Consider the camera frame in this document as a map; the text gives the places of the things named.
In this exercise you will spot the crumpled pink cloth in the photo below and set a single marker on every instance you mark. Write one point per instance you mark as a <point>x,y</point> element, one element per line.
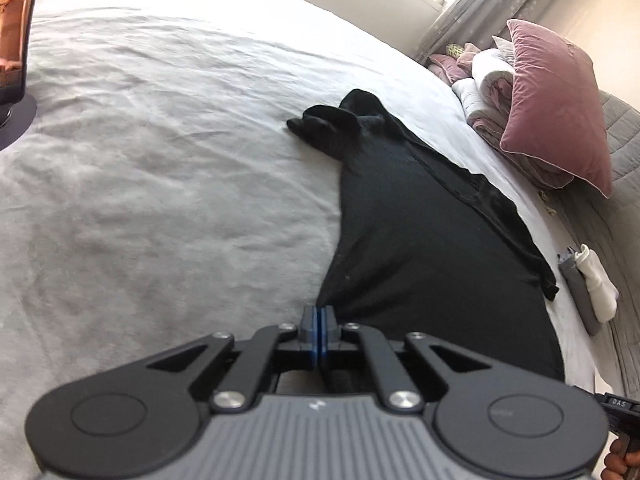
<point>447,67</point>

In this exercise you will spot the black garment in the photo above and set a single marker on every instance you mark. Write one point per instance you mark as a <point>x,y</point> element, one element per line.
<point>425,235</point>

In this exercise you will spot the dark round-base stand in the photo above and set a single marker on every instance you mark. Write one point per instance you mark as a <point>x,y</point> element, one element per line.
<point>15,35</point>

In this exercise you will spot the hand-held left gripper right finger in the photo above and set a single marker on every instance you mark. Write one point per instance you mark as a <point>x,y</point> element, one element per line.
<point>327,327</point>

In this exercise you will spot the folded grey cloth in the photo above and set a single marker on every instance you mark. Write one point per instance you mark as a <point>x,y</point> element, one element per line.
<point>580,295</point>

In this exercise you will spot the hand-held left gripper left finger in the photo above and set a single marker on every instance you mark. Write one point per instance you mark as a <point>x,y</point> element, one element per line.
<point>310,327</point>

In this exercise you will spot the yellow patterned small item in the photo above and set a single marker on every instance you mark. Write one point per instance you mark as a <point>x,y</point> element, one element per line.
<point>454,50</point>

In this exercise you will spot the person's right hand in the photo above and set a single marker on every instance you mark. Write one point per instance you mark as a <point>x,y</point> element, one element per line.
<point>615,462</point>

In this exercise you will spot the grey quilted headboard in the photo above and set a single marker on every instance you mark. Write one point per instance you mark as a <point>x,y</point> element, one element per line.
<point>625,160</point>

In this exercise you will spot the grey curtain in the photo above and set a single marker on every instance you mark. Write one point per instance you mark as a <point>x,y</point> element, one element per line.
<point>475,0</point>

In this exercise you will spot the folded white pink blanket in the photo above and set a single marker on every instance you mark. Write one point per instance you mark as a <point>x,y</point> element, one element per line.
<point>492,85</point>

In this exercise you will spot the pink velvet pillow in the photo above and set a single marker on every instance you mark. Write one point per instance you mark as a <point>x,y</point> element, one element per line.
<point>550,100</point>

